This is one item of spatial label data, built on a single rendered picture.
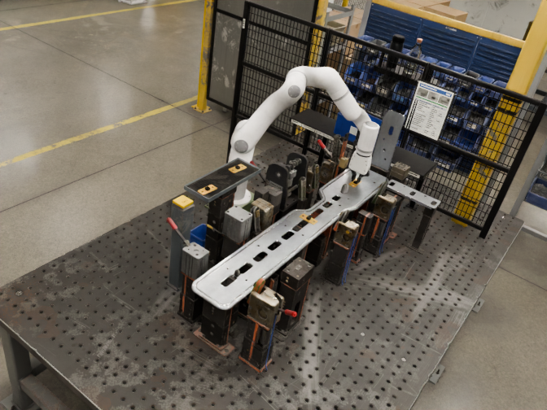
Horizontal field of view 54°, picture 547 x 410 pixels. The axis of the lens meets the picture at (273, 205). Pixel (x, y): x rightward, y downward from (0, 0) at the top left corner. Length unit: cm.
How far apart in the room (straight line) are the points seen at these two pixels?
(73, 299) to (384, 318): 137
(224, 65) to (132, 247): 302
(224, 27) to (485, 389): 373
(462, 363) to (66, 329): 230
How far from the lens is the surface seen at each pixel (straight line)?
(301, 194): 259
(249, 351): 214
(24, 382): 279
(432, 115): 315
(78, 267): 258
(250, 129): 264
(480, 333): 379
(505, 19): 905
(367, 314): 252
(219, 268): 212
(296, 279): 209
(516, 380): 363
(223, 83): 541
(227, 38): 526
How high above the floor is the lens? 240
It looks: 34 degrees down
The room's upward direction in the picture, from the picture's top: 10 degrees clockwise
